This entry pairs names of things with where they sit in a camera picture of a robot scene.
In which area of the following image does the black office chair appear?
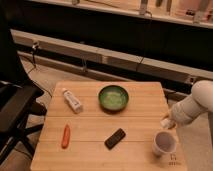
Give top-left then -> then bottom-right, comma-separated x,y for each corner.
0,3 -> 47,165

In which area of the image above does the black hanging cable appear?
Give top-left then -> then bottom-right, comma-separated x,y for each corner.
134,9 -> 154,73

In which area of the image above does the wooden table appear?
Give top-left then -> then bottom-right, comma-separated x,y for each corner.
31,81 -> 187,171

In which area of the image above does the white tube bottle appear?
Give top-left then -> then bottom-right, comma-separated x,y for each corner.
62,88 -> 83,113

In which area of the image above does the orange carrot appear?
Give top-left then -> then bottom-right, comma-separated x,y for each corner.
61,125 -> 70,149

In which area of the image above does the black rectangular remote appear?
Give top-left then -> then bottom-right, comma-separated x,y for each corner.
104,128 -> 126,150

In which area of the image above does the green bowl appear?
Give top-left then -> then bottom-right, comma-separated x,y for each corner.
98,85 -> 129,111

